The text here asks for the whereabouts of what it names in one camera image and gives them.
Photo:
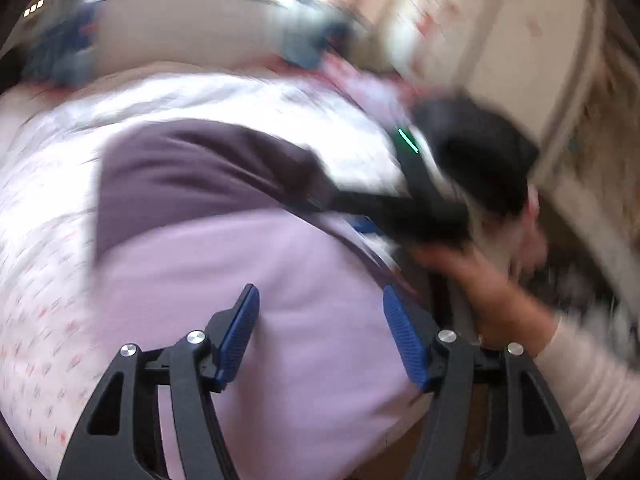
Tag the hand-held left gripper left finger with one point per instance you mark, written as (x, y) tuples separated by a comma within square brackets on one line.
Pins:
[(235, 345)]

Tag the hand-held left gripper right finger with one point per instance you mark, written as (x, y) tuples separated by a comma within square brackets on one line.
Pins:
[(405, 340)]

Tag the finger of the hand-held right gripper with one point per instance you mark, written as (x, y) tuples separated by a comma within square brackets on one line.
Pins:
[(350, 202), (367, 225)]

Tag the purple jacket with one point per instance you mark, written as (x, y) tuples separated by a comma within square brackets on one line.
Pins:
[(250, 270)]

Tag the person's right hand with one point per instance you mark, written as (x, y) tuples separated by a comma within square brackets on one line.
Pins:
[(495, 300)]

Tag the white bookshelf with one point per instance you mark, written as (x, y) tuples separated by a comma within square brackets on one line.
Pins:
[(600, 170)]

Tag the wardrobe with tree decal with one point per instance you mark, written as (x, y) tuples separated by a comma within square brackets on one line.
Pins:
[(500, 35)]

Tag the pink and blue printed curtain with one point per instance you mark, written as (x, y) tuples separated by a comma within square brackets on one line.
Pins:
[(60, 45), (315, 30)]

